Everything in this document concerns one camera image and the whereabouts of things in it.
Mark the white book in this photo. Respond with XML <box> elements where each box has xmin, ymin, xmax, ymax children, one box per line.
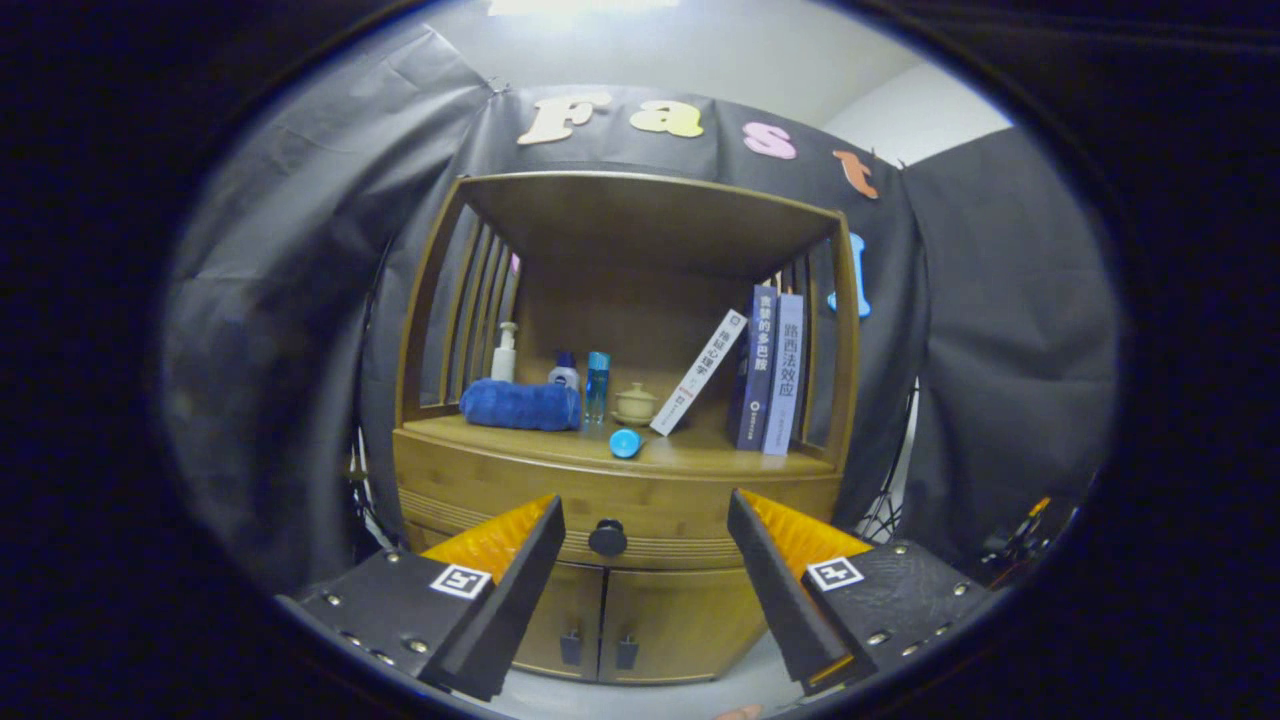
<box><xmin>650</xmin><ymin>309</ymin><xmax>749</xmax><ymax>438</ymax></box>

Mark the blue folded towel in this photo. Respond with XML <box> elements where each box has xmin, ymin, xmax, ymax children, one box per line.
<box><xmin>459</xmin><ymin>378</ymin><xmax>583</xmax><ymax>433</ymax></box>

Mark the beige lidded teacup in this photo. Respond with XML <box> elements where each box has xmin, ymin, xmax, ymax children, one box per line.
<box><xmin>612</xmin><ymin>382</ymin><xmax>659</xmax><ymax>427</ymax></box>

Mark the black tripod stand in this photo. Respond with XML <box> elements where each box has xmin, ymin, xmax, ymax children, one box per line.
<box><xmin>855</xmin><ymin>380</ymin><xmax>921</xmax><ymax>546</ymax></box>

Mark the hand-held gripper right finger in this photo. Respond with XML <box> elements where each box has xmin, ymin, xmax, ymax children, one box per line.
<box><xmin>727</xmin><ymin>488</ymin><xmax>1001</xmax><ymax>698</ymax></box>

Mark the wooden cabinet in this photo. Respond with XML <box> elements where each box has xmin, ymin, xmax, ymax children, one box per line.
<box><xmin>392</xmin><ymin>170</ymin><xmax>863</xmax><ymax>687</ymax></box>

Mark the black backdrop cloth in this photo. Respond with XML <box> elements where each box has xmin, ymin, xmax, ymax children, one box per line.
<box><xmin>160</xmin><ymin>22</ymin><xmax>1121</xmax><ymax>601</ymax></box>

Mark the black and orange gripper device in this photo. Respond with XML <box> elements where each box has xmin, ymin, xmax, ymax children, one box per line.
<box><xmin>985</xmin><ymin>495</ymin><xmax>1076</xmax><ymax>571</ymax></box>

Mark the dark blue book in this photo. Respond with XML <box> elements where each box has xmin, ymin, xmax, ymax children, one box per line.
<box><xmin>735</xmin><ymin>285</ymin><xmax>779</xmax><ymax>451</ymax></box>

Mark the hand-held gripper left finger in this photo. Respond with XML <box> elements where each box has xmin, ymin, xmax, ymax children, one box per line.
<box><xmin>275</xmin><ymin>494</ymin><xmax>567</xmax><ymax>703</ymax></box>

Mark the lavender book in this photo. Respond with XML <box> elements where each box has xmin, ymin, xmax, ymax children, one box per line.
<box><xmin>762</xmin><ymin>293</ymin><xmax>805</xmax><ymax>457</ymax></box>

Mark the wooden cabinet door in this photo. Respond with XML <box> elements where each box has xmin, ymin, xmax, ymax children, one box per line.
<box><xmin>600</xmin><ymin>565</ymin><xmax>771</xmax><ymax>686</ymax></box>
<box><xmin>510</xmin><ymin>560</ymin><xmax>608</xmax><ymax>683</ymax></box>

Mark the clear blue bottle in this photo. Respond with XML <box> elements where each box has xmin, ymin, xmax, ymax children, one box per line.
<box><xmin>585</xmin><ymin>351</ymin><xmax>611</xmax><ymax>426</ymax></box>

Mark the wooden countertop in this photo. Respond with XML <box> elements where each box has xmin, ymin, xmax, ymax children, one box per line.
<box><xmin>400</xmin><ymin>412</ymin><xmax>839</xmax><ymax>479</ymax></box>

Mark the wooden drawer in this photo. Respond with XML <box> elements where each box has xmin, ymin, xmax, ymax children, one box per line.
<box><xmin>393</xmin><ymin>430</ymin><xmax>843</xmax><ymax>571</ymax></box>

